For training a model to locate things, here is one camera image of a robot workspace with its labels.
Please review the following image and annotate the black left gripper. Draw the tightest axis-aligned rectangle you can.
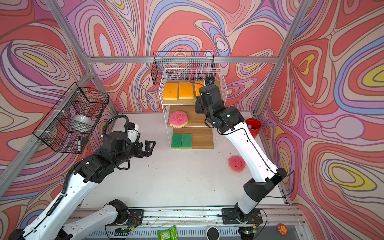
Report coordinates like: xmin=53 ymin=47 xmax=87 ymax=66
xmin=112 ymin=139 xmax=157 ymax=169

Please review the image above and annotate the pink smiley sponge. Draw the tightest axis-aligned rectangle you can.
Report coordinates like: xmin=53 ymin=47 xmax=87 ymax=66
xmin=168 ymin=111 xmax=188 ymax=128
xmin=228 ymin=156 xmax=246 ymax=173

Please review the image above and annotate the orange yellow sponge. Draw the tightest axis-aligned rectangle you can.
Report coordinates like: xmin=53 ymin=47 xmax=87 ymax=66
xmin=163 ymin=83 xmax=179 ymax=102
xmin=179 ymin=82 xmax=195 ymax=100
xmin=194 ymin=81 xmax=205 ymax=97

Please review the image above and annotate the yellow green sponge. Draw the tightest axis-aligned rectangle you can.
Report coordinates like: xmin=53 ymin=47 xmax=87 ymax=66
xmin=171 ymin=134 xmax=183 ymax=150
xmin=181 ymin=134 xmax=192 ymax=149

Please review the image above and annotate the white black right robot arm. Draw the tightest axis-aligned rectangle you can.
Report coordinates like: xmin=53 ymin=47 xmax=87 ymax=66
xmin=197 ymin=85 xmax=289 ymax=224

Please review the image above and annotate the red ribbed metal bucket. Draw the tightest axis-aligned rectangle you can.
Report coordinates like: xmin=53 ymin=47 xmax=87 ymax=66
xmin=246 ymin=118 xmax=262 ymax=138

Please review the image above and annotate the black marker in basket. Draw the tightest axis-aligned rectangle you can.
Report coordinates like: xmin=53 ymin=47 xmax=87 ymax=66
xmin=77 ymin=136 xmax=82 ymax=154

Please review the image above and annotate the silver bowl in basket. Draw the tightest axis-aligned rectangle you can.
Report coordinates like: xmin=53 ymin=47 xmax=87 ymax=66
xmin=72 ymin=115 xmax=95 ymax=126

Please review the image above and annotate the green snack packet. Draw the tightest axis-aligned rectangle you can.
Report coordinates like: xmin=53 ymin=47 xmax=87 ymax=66
xmin=157 ymin=226 xmax=178 ymax=240

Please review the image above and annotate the red round sticker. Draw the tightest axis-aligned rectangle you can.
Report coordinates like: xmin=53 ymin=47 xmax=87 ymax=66
xmin=277 ymin=224 xmax=289 ymax=236

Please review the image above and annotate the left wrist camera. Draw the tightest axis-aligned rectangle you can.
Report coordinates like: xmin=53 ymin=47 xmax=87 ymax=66
xmin=124 ymin=123 xmax=140 ymax=143

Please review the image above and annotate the white wire wooden shelf rack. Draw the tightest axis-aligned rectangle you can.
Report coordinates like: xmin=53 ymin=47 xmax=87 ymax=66
xmin=159 ymin=67 xmax=228 ymax=150

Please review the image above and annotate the black wire basket back wall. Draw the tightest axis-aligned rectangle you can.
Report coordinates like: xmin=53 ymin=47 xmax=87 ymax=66
xmin=151 ymin=50 xmax=216 ymax=85

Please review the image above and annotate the black wire basket wall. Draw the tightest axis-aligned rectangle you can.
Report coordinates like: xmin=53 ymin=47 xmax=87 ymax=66
xmin=33 ymin=83 xmax=110 ymax=154
xmin=151 ymin=50 xmax=216 ymax=85

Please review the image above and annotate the black wire basket left wall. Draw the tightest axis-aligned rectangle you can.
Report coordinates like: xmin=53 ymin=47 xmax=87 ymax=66
xmin=33 ymin=83 xmax=110 ymax=154

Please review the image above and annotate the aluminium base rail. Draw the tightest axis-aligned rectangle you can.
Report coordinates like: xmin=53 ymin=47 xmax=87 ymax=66
xmin=86 ymin=205 xmax=313 ymax=240

